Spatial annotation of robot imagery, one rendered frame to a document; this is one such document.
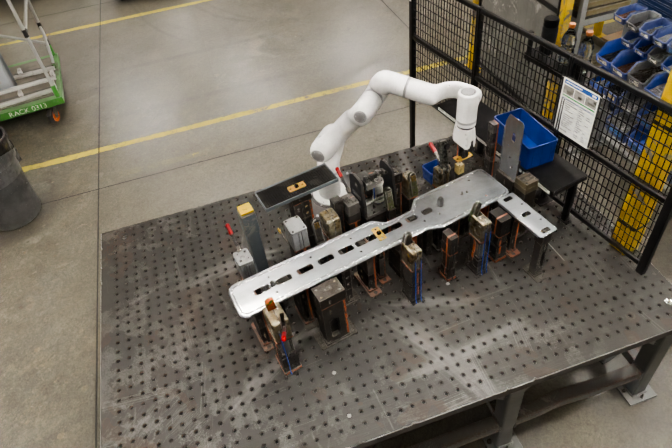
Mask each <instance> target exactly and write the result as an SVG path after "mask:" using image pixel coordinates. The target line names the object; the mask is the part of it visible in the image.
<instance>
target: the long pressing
mask: <svg viewBox="0 0 672 448"><path fill-rule="evenodd" d="M468 180H470V181H468ZM466 191H468V193H466ZM461 192H463V195H461ZM507 194H509V191H508V189H507V188H506V187H504V186H503V185H502V184H501V183H500V182H498V181H497V180H496V179H495V178H493V177H492V176H491V175H490V174H488V173H487V172H486V171H484V170H483V169H476V170H474V171H472V172H469V173H467V174H465V175H463V176H461V177H459V178H457V179H454V180H452V181H450V182H448V183H446V184H444V185H441V186H439V187H437V188H435V189H433V190H431V191H429V192H426V193H424V194H422V195H420V196H418V197H416V198H415V199H414V200H413V202H412V206H411V209H410V211H409V212H407V213H405V214H403V215H400V216H398V217H396V218H394V219H392V220H390V221H387V222H379V221H368V222H366V223H364V224H362V225H360V226H358V227H355V228H353V229H351V230H349V231H347V232H345V233H343V234H340V235H338V236H336V237H334V238H332V239H330V240H328V241H325V242H323V243H321V244H319V245H317V246H315V247H313V248H310V249H308V250H306V251H304V252H302V253H300V254H298V255H295V256H293V257H291V258H289V259H287V260H285V261H283V262H280V263H278V264H276V265H274V266H272V267H270V268H268V269H265V270H263V271H261V272H259V273H257V274H255V275H253V276H250V277H248V278H246V279H244V280H242V281H240V282H238V283H235V284H233V285H232V286H231V287H230V288H229V296H230V298H231V300H232V302H233V304H234V306H235V308H236V310H237V312H238V314H239V316H241V317H242V318H249V317H252V316H254V315H256V314H258V313H260V312H262V309H263V308H264V307H265V302H264V301H265V299H267V298H268V297H273V299H274V301H275V302H279V303H280V302H282V301H285V300H287V299H289V298H291V297H293V296H295V295H297V294H299V293H301V292H303V291H305V290H307V289H309V288H311V287H313V286H315V285H317V284H319V283H321V282H323V281H325V280H327V279H329V278H331V277H333V276H336V275H338V274H340V273H342V272H344V271H346V270H348V269H350V268H352V267H354V266H356V265H358V264H360V263H362V262H364V261H366V260H368V259H370V258H372V257H374V256H376V255H378V254H380V253H382V252H385V251H387V250H389V249H391V248H393V247H395V246H397V245H399V244H401V243H402V238H403V234H404V233H405V232H406V231H410V232H411V233H412V234H413V236H412V238H413V237H415V236H417V235H419V234H421V233H423V232H425V231H428V230H435V229H441V228H444V227H446V226H448V225H450V224H452V223H454V222H456V221H458V220H460V219H462V218H464V217H466V216H468V215H469V214H470V211H471V209H472V205H473V203H474V202H475V201H477V200H480V202H481V203H482V207H481V208H480V209H482V208H485V207H487V206H489V205H491V204H493V203H495V202H497V200H498V199H499V198H501V197H503V196H505V195H507ZM485 195H487V196H485ZM440 196H442V197H443V198H444V206H443V207H438V206H437V199H438V197H440ZM428 208H430V209H431V210H432V212H430V213H428V214H426V215H424V214H422V213H421V212H422V211H423V210H425V209H428ZM439 213H441V214H439ZM413 215H415V216H416V217H417V219H416V220H413V221H411V222H407V221H406V220H405V219H407V218H409V217H411V216H413ZM424 220H425V222H424ZM396 223H401V225H402V226H401V227H399V228H397V229H395V230H393V231H391V232H388V233H386V234H385V235H386V236H387V238H386V239H384V240H382V241H379V239H378V238H376V239H374V240H372V241H370V242H368V243H365V244H363V245H361V246H359V247H357V246H356V245H355V243H356V242H358V241H360V240H362V239H365V238H367V237H369V236H371V235H374V233H373V232H372V231H371V229H373V228H375V227H379V228H380V229H381V230H383V229H386V228H388V227H390V226H392V225H394V224H396ZM350 238H351V239H350ZM350 245H352V246H353V247H354V249H353V250H351V251H349V252H347V253H345V254H343V255H340V254H339V253H338V251H339V250H341V249H344V248H346V247H348V246H350ZM360 251H362V252H360ZM329 255H333V257H334V259H332V260H330V261H328V262H326V263H324V264H321V265H320V264H319V263H318V260H320V259H323V258H325V257H327V256H329ZM310 257H312V258H310ZM308 265H312V266H313V269H311V270H309V271H307V272H305V273H303V274H301V275H299V274H298V273H297V271H298V270H299V269H301V268H304V267H306V266H308ZM287 275H291V276H292V279H290V280H288V281H286V282H284V283H282V284H280V285H277V283H276V280H278V279H280V278H283V277H285V276H287ZM268 277H269V278H268ZM271 280H273V281H274V282H275V283H276V285H275V286H273V287H271V286H270V281H271ZM266 285H269V287H271V289H269V290H267V291H265V292H263V293H261V294H259V295H255V294H254V291H255V290H257V289H259V288H262V287H264V286H266ZM277 291H278V293H277Z"/></svg>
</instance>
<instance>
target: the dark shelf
mask: <svg viewBox="0 0 672 448"><path fill-rule="evenodd" d="M437 109H438V110H439V111H441V112H442V113H443V114H444V115H446V116H447V117H448V118H450V119H451V120H452V121H454V122H455V123H456V111H457V99H456V98H452V99H450V100H447V101H445V102H442V103H440V104H437ZM496 115H499V114H498V113H497V112H495V111H494V110H493V109H491V108H490V107H488V106H487V105H485V104H484V103H482V102H481V101H480V102H479V105H478V109H477V119H476V125H475V126H474V127H475V134H476V139H477V140H478V141H480V142H481V143H482V144H484V145H485V146H486V144H485V143H486V141H487V135H488V124H489V121H492V120H495V119H494V116H496ZM501 148H502V146H501V145H500V144H499V143H498V142H497V147H496V154H497V155H498V156H499V157H500V155H501ZM519 172H520V173H521V174H523V173H525V172H529V173H531V174H532V175H533V176H535V177H536V178H537V179H538V180H539V181H538V187H540V188H541V189H542V190H544V191H545V192H546V193H547V194H549V195H550V196H551V197H553V196H555V195H557V194H559V193H561V192H563V191H565V190H567V189H569V188H571V187H573V186H575V185H577V184H579V183H581V182H583V181H585V180H587V177H588V175H587V174H585V173H584V172H582V171H581V170H579V169H578V168H577V167H575V166H574V165H572V164H571V163H569V162H568V161H566V160H565V159H564V158H562V157H561V156H559V155H558V154H556V153H554V158H553V161H551V162H548V163H545V164H542V165H539V166H536V167H533V168H530V169H527V170H526V169H524V168H523V167H522V166H521V165H520V169H519Z"/></svg>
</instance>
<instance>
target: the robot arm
mask: <svg viewBox="0 0 672 448"><path fill-rule="evenodd" d="M389 93H391V94H394V95H397V96H400V97H403V98H407V99H410V100H413V101H416V102H420V103H423V104H426V105H435V104H436V103H438V102H439V101H441V100H443V99H447V98H456V99H457V111H456V123H455V126H454V131H453V140H454V141H455V142H456V143H457V144H458V148H459V149H458V156H460V155H461V154H462V159H464V158H466V157H468V153H469V151H470V152H473V151H474V146H475V139H476V134H475V127H474V126H475V125H476V119H477V109H478V105H479V102H480V100H481V98H482V92H481V90H480V89H479V88H477V87H475V86H473V85H470V84H467V83H463V82H458V81H447V82H443V83H440V84H431V83H428V82H425V81H422V80H419V79H415V78H412V77H409V76H406V75H403V74H399V73H396V72H393V71H389V70H383V71H379V72H378V73H376V74H375V75H374V76H373V77H372V79H371V80H370V82H369V85H368V86H367V88H366V89H365V91H364V92H363V94H362V95H361V96H360V98H359V99H358V101H357V102H356V103H355V104H354V106H353V107H352V108H351V109H349V110H347V111H345V112H344V113H343V114H342V115H341V116H340V117H339V118H338V119H337V120H336V121H335V122H334V124H329V125H327V126H325V127H324V128H323V130H322V131H321V132H320V134H319V135H318V136H317V138H316V139H315V140H314V142H313V143H312V145H311V148H310V154H311V156H312V158H313V159H314V160H315V161H317V166H318V165H321V164H323V163H325V164H326V165H327V166H328V167H329V168H330V169H331V170H332V171H333V173H334V174H335V175H336V176H337V177H338V179H339V181H338V182H336V183H334V184H331V185H329V186H327V187H324V188H322V189H320V190H317V191H315V192H313V196H314V198H315V200H316V201H317V202H319V203H321V204H323V205H330V201H329V199H330V198H332V197H334V196H336V195H339V197H341V196H343V195H345V194H347V192H346V190H345V189H346V188H345V186H344V184H343V183H341V182H340V178H339V176H338V174H337V172H336V170H335V168H336V167H339V169H340V159H341V155H342V152H343V148H344V142H345V141H346V140H347V139H348V138H349V137H350V136H351V135H352V134H353V133H354V132H355V131H356V130H357V129H358V128H359V127H362V126H365V125H366V124H367V123H369V122H370V120H371V119H372V118H373V117H374V115H375V114H376V112H377V111H378V109H379V108H380V106H381V105H382V103H383V102H384V100H385V99H386V97H387V96H388V94H389Z"/></svg>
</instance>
